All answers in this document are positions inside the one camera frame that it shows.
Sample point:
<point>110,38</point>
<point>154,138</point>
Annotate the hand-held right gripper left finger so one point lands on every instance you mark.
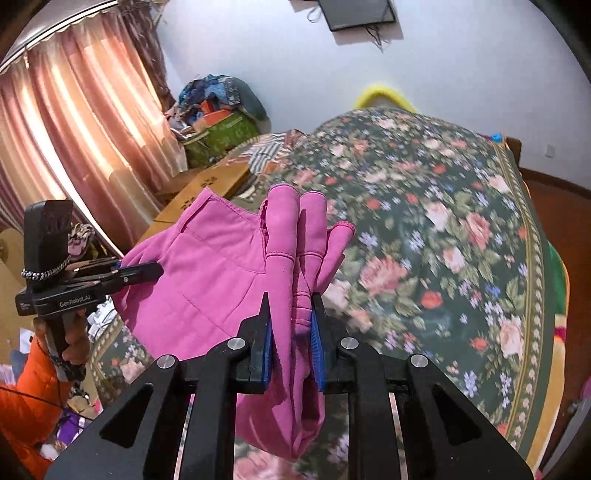
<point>267,357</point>

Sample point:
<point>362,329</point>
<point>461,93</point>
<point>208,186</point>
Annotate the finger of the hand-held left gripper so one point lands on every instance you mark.
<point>99,266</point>
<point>138,272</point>

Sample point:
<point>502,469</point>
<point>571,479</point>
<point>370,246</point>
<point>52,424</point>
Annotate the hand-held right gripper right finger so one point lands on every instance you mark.
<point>318,362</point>

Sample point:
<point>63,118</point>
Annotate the pink pants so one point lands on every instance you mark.
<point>212,277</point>

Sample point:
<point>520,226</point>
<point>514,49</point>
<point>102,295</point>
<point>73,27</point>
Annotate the person's left forearm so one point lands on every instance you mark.
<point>23,406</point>

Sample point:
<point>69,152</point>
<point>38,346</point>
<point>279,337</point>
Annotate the person's left hand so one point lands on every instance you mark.
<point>79,339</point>

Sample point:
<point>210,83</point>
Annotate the pink curtain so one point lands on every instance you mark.
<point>69,129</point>

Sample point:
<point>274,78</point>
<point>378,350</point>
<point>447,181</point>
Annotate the wooden folding table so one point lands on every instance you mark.
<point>221,177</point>

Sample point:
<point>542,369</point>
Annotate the green fabric basket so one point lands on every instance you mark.
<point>217,136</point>

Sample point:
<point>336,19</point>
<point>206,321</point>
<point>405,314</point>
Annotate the floral bed blanket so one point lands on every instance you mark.
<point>415,230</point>

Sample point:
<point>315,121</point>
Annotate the patchwork striped quilt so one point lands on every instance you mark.
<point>272,152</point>

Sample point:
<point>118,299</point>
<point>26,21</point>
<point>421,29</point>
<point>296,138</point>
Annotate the pile of clothes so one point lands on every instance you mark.
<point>217,94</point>

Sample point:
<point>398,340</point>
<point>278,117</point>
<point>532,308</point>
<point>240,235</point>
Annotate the colourful fleece blanket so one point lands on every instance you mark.
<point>556,323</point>

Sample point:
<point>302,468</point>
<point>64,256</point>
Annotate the wooden bed frame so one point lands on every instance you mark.
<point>513,152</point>

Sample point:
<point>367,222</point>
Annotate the white wall socket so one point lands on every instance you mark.
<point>550,151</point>

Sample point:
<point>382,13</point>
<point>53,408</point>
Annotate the small black wall monitor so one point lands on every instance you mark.
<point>358,11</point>

